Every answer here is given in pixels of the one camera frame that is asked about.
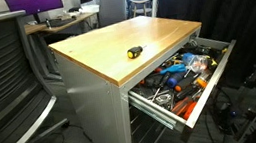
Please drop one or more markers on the stubby yellow black screwdriver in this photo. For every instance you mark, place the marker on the stubby yellow black screwdriver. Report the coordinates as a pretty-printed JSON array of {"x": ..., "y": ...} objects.
[{"x": 134, "y": 52}]

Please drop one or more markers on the grey metal tool drawer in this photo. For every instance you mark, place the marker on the grey metal tool drawer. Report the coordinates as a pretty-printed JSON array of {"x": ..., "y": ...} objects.
[{"x": 210, "y": 80}]

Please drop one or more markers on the grey metal cabinet wooden top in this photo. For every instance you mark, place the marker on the grey metal cabinet wooden top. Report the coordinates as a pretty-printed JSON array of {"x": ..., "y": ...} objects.
[{"x": 104, "y": 48}]

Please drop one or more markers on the grey fabric office chair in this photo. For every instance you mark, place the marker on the grey fabric office chair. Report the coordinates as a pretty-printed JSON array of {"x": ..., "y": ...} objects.
[{"x": 112, "y": 6}]

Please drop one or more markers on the clear plastic parts bag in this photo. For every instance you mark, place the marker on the clear plastic parts bag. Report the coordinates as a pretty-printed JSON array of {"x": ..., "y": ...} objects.
[{"x": 197, "y": 61}]

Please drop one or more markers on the wooden desk holding monitor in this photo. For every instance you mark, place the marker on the wooden desk holding monitor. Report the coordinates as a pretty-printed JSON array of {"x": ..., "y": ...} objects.
[{"x": 84, "y": 17}]

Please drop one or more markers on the black computer keyboard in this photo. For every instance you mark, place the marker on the black computer keyboard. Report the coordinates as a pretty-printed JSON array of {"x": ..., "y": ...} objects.
[{"x": 60, "y": 22}]

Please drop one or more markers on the wooden desk holding small boxes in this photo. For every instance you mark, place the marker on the wooden desk holding small boxes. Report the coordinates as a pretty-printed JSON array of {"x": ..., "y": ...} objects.
[{"x": 32, "y": 28}]

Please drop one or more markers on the purple screen computer monitor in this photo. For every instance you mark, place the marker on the purple screen computer monitor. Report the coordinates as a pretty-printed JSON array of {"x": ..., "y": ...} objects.
[{"x": 34, "y": 2}]

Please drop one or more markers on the black curtain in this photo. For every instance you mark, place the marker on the black curtain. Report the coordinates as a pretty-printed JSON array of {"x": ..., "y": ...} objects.
[{"x": 226, "y": 7}]

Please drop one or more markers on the wooden frame chair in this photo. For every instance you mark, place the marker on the wooden frame chair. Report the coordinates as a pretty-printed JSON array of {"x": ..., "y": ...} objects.
[{"x": 141, "y": 5}]

